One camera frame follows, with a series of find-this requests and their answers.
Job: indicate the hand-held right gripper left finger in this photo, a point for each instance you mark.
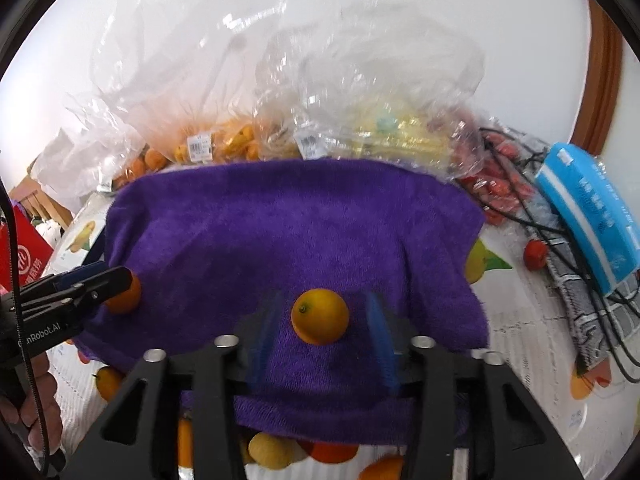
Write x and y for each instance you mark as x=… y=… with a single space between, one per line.
x=262 y=345

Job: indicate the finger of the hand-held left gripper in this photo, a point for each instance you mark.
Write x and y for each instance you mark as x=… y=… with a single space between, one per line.
x=80 y=274
x=102 y=285

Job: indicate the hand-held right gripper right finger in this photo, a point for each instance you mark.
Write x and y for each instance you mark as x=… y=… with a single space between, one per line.
x=379 y=340

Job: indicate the small orange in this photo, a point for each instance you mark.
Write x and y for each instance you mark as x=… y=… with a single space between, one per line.
x=126 y=296
x=320 y=316

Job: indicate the person's left hand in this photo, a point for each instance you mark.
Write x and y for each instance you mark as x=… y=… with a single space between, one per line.
x=50 y=410

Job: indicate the red paper bag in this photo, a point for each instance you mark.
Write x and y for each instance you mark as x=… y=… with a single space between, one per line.
x=22 y=255

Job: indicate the wooden chair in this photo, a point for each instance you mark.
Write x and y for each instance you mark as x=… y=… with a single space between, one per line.
x=30 y=200

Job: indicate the white plastic bag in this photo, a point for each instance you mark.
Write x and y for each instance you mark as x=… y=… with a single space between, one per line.
x=75 y=160

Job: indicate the purple towel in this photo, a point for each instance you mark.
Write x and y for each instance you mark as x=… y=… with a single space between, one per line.
x=280 y=230

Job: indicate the clear plastic bag with oranges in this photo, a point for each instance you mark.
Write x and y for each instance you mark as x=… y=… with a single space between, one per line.
x=152 y=160

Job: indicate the fruit print tablecloth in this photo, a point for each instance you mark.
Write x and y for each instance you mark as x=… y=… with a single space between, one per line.
x=525 y=320

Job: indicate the small red fruit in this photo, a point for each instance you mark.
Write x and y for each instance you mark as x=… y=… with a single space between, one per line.
x=536 y=254

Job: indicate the clear bag of red produce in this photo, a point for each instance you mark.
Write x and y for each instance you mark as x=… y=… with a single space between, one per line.
x=500 y=190

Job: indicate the labelled clear bag of oranges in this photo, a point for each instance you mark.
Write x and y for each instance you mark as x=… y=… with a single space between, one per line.
x=235 y=142

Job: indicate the clear bag of yellow produce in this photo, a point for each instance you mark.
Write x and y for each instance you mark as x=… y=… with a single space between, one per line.
x=380 y=125

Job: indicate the blue tissue pack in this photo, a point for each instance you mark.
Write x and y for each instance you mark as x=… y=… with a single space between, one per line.
x=585 y=210

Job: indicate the brown wooden door frame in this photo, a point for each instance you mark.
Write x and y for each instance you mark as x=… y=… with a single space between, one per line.
x=600 y=85

